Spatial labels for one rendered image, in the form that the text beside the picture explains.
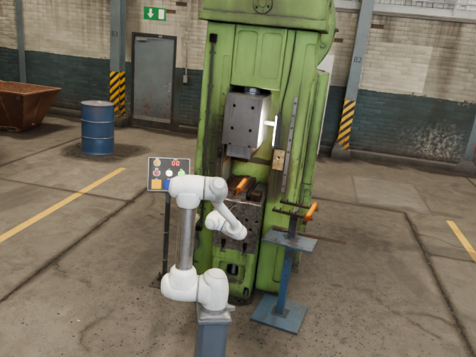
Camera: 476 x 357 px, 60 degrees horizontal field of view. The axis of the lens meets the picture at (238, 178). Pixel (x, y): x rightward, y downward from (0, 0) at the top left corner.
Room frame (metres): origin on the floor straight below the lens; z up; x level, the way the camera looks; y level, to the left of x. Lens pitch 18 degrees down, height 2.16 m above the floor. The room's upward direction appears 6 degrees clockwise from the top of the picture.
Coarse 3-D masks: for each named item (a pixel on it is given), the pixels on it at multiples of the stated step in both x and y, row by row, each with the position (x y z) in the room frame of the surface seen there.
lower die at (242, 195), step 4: (236, 176) 3.65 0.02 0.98; (240, 176) 3.63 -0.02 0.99; (244, 176) 3.61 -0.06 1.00; (232, 180) 3.54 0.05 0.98; (236, 180) 3.52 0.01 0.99; (240, 180) 3.53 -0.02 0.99; (248, 180) 3.53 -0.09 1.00; (228, 184) 3.41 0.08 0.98; (232, 184) 3.39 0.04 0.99; (236, 184) 3.40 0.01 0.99; (244, 184) 3.39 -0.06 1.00; (252, 184) 3.49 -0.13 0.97; (228, 188) 3.30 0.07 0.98; (232, 188) 3.28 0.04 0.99; (240, 188) 3.27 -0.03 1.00; (228, 192) 3.27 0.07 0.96; (232, 192) 3.27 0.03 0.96; (240, 192) 3.25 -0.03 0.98; (244, 192) 3.24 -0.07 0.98; (228, 196) 3.27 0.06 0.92; (236, 196) 3.26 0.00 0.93; (240, 196) 3.25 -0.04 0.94; (244, 196) 3.24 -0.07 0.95
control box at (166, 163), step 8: (152, 160) 3.24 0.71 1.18; (160, 160) 3.25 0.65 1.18; (168, 160) 3.27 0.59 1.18; (176, 160) 3.29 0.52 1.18; (184, 160) 3.30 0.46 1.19; (152, 168) 3.21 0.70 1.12; (160, 168) 3.22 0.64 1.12; (168, 168) 3.24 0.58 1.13; (176, 168) 3.26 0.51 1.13; (184, 168) 3.27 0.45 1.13; (152, 176) 3.17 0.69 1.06; (160, 176) 3.19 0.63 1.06; (168, 176) 3.20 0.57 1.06; (152, 192) 3.18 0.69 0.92; (160, 192) 3.18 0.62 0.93; (168, 192) 3.19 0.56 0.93
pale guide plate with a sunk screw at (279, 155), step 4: (276, 152) 3.32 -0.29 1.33; (280, 152) 3.31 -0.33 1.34; (284, 152) 3.30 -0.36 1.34; (276, 156) 3.32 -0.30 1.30; (280, 156) 3.31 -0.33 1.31; (284, 156) 3.31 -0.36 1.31; (276, 160) 3.32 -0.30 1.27; (280, 160) 3.31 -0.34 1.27; (272, 164) 3.33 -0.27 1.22; (276, 164) 3.32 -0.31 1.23; (280, 164) 3.31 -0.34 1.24; (272, 168) 3.32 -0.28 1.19; (276, 168) 3.31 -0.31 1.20; (280, 168) 3.31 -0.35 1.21
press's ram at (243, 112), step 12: (228, 96) 3.29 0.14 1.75; (240, 96) 3.27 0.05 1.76; (252, 96) 3.30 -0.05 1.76; (264, 96) 3.39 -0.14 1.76; (228, 108) 3.29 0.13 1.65; (240, 108) 3.27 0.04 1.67; (252, 108) 3.25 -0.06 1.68; (264, 108) 3.35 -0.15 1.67; (228, 120) 3.28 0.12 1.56; (240, 120) 3.26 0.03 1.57; (252, 120) 3.24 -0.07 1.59; (264, 120) 3.42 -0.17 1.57; (228, 132) 3.28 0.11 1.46; (240, 132) 3.26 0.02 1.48; (252, 132) 3.24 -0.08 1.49; (264, 132) 3.49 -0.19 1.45; (240, 144) 3.26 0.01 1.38; (252, 144) 3.24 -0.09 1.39
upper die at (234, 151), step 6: (228, 144) 3.28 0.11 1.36; (228, 150) 3.28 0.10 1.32; (234, 150) 3.27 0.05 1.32; (240, 150) 3.26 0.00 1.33; (246, 150) 3.25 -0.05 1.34; (252, 150) 3.31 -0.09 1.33; (234, 156) 3.27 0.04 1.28; (240, 156) 3.26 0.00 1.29; (246, 156) 3.25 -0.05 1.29; (252, 156) 3.34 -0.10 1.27
